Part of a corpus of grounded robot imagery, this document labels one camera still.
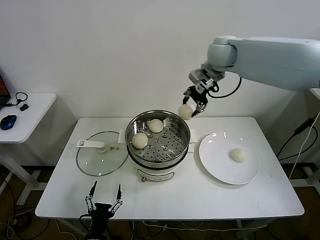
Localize white side table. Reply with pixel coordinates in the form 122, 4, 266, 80
0, 92, 58, 206

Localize white steamed baozi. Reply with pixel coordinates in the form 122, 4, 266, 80
229, 147, 248, 163
148, 118, 165, 133
177, 104, 195, 120
131, 133, 149, 149

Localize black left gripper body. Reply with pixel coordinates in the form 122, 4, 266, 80
88, 202, 113, 235

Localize blue and black computer mouse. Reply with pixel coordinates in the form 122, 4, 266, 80
0, 114, 18, 131

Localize white hanging cable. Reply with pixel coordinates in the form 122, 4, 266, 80
289, 117, 318, 180

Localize white desk with foot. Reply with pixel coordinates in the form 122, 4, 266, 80
290, 87, 320, 188

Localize black looped cable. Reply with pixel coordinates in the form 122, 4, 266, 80
4, 91, 29, 108

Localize stainless steel steamer basket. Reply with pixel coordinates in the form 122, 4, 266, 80
118, 109, 198, 163

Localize black laptop with orange screen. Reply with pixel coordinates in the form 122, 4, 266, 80
0, 66, 13, 111

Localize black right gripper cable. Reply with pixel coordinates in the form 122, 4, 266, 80
207, 76, 243, 99

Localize white electric cooking pot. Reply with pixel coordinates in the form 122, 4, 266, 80
126, 142, 196, 184

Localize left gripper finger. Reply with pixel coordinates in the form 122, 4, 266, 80
84, 180, 98, 211
109, 184, 124, 213

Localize glass lid with white handle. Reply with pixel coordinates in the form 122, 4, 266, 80
76, 130, 130, 177

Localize white round plate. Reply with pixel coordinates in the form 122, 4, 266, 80
198, 131, 260, 186

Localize black coiled floor cable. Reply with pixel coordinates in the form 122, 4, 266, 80
11, 211, 33, 232

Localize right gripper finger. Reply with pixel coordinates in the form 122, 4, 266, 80
181, 89, 192, 106
191, 101, 207, 118

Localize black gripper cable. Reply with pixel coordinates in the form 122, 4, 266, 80
79, 213, 93, 228
207, 76, 243, 99

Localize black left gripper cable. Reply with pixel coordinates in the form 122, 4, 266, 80
79, 213, 93, 228

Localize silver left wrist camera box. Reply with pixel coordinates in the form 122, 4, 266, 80
84, 232, 106, 240

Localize black power adapter with cable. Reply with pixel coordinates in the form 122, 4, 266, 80
276, 117, 316, 161

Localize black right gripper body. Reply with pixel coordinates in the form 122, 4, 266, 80
188, 77, 221, 104

